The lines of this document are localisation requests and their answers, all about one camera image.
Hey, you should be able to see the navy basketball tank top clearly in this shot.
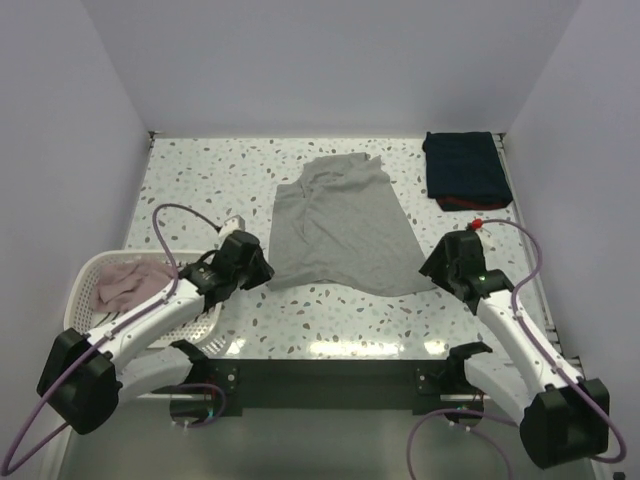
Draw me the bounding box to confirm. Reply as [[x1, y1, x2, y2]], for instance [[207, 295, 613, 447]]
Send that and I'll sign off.
[[422, 132, 513, 212]]

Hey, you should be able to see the grey garment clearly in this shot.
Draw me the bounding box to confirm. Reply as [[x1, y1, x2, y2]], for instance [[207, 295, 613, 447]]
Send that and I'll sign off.
[[267, 153, 434, 297]]

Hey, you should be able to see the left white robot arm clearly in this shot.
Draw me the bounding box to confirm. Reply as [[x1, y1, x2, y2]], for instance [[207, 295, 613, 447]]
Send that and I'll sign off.
[[36, 230, 274, 434]]

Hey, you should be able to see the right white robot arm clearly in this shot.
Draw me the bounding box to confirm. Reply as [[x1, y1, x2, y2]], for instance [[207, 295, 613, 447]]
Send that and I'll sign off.
[[420, 230, 610, 469]]

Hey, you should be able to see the pink garment in basket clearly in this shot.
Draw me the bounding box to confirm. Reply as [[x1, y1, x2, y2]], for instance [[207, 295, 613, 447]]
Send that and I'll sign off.
[[92, 259, 173, 313]]

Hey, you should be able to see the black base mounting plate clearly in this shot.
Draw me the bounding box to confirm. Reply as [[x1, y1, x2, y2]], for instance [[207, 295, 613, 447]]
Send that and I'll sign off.
[[149, 344, 501, 417]]

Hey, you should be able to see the striped white garment in basket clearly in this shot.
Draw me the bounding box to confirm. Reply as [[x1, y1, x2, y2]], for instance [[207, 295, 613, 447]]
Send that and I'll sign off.
[[96, 312, 122, 326]]

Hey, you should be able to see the white laundry basket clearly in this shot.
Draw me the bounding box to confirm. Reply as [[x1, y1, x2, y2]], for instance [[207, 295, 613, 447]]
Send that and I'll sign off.
[[63, 250, 229, 355]]

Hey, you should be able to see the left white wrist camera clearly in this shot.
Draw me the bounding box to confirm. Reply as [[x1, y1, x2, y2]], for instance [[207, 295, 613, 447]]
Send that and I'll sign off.
[[218, 215, 245, 238]]

